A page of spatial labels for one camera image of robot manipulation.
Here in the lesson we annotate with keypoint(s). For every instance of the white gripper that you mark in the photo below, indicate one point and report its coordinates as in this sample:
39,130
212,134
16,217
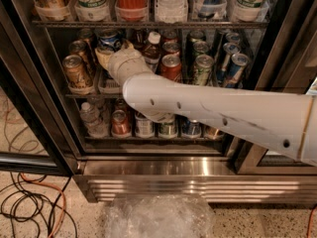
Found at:
118,60

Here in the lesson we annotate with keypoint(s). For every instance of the blue pepsi can front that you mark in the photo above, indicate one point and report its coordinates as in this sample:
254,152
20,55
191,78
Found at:
110,38

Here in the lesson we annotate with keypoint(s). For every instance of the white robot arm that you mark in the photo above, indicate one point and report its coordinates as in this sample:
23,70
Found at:
224,113

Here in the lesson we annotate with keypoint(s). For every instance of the gold can second row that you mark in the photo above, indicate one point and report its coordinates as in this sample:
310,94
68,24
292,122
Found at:
80,48

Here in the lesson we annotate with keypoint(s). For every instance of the iced tea bottle middle shelf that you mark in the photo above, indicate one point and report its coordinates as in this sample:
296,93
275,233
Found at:
151,51

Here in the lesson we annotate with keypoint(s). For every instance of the gold soda can front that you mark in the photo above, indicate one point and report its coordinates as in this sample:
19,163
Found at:
75,71

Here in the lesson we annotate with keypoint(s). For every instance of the coca-cola bottle top shelf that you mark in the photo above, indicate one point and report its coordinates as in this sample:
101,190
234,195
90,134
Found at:
132,10

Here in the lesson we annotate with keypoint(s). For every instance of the red coca-cola can front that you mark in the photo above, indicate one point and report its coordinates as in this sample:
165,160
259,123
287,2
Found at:
170,67

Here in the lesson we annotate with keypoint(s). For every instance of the red can bottom shelf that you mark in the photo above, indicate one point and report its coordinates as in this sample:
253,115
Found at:
120,123

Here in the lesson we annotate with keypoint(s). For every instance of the clear water bottle top shelf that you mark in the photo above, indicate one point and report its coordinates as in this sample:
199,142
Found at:
171,11

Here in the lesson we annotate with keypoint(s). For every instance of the water bottle bottom shelf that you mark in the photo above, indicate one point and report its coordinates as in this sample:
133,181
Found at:
92,120

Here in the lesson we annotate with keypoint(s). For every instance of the stainless steel fridge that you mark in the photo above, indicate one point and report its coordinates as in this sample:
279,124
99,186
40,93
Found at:
281,45

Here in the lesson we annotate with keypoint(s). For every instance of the tea bottle bottom shelf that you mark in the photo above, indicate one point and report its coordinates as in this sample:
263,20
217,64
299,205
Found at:
144,127

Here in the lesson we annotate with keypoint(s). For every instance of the green can second row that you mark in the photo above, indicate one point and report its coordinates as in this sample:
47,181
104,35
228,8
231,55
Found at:
200,48

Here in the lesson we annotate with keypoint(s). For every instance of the green soda can front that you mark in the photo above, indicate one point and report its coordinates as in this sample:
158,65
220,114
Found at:
201,70

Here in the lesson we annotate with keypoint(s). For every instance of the green can bottom shelf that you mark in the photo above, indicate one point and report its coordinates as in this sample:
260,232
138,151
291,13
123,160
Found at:
167,129

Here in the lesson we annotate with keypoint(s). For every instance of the blue can bottom shelf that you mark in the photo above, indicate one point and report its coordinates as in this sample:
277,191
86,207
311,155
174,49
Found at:
190,129

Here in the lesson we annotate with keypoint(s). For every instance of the blue bottle top shelf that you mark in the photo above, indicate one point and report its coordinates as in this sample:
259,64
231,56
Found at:
209,9

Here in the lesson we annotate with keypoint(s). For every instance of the red bull can second row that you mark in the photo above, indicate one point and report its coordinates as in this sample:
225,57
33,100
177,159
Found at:
227,51

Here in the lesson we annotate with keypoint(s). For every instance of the blue red bull can front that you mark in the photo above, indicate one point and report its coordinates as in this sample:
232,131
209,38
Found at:
235,70

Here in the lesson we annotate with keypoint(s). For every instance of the gold can bottom shelf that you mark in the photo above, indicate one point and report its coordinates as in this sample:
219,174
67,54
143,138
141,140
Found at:
213,133

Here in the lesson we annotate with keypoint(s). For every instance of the white green bottle top left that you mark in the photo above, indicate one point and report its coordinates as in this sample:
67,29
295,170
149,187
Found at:
91,10

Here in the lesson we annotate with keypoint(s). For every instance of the white green bottle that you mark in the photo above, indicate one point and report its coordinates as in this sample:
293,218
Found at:
91,10
247,10

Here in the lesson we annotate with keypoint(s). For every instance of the brown bottle top left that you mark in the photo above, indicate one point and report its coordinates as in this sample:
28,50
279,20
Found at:
55,10

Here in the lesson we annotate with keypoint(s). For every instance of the white green bottle top right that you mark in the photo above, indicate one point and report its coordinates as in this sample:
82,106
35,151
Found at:
247,10

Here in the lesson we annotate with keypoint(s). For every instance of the crumpled clear plastic wrap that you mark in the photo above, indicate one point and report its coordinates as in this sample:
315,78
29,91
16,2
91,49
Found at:
159,216

